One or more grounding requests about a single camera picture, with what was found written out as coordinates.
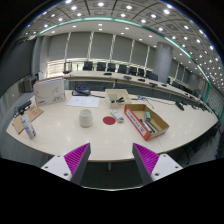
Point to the cream divided tray box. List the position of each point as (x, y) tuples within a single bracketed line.
[(116, 93)]

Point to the teal eraser block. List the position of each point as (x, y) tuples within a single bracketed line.
[(147, 116)]

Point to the old grey monitor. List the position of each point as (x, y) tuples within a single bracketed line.
[(29, 84)]

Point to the black desk device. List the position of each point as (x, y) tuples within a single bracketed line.
[(81, 91)]

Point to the black marker pen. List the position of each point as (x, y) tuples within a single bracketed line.
[(148, 126)]

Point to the white paper sheet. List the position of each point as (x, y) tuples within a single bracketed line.
[(83, 101)]

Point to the cardboard box with red side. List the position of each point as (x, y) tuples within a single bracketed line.
[(136, 121)]

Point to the flat round red coaster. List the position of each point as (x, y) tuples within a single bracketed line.
[(109, 120)]

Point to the black power strip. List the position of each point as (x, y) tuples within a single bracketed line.
[(24, 106)]

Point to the group of black office chairs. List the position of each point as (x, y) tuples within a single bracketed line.
[(101, 66)]

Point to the brown paper envelope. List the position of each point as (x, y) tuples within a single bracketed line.
[(35, 113)]

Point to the group of ceiling lights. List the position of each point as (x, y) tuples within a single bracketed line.
[(100, 4)]

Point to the long curved conference desk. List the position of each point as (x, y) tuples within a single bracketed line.
[(93, 76)]

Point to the black clip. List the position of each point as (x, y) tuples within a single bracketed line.
[(118, 100)]

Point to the black table microphone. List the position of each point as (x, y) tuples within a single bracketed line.
[(180, 106)]

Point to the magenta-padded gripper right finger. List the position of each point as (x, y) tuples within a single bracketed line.
[(148, 160)]

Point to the white printed carton box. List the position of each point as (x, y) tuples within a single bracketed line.
[(49, 91)]

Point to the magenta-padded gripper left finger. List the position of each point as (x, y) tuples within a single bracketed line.
[(75, 160)]

